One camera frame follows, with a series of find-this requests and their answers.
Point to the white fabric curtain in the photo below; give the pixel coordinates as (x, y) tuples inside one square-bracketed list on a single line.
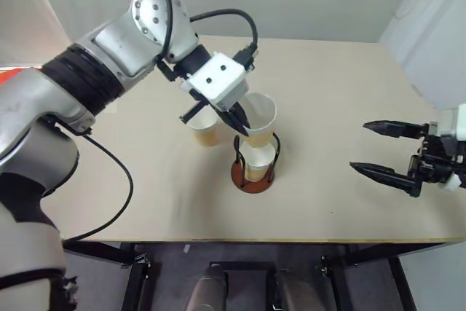
[(29, 16), (429, 16)]

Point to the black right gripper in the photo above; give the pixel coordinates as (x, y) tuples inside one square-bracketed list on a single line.
[(431, 165)]

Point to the white paper cup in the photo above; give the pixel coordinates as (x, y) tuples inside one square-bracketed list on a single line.
[(257, 163), (205, 130), (260, 118)]

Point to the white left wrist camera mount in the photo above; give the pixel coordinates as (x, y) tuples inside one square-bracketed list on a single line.
[(218, 79)]

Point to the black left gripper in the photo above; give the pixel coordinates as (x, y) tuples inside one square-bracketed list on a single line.
[(198, 97)]

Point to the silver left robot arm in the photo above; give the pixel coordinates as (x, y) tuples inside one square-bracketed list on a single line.
[(109, 52)]

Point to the black metal table frame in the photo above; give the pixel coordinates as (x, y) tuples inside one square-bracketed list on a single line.
[(346, 263)]

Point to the dark rounded shape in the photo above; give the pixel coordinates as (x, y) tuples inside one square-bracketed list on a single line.
[(211, 287)]

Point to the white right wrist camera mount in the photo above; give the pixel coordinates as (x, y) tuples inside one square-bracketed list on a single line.
[(453, 125)]

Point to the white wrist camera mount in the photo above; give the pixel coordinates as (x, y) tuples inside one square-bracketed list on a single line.
[(453, 125), (218, 79)]

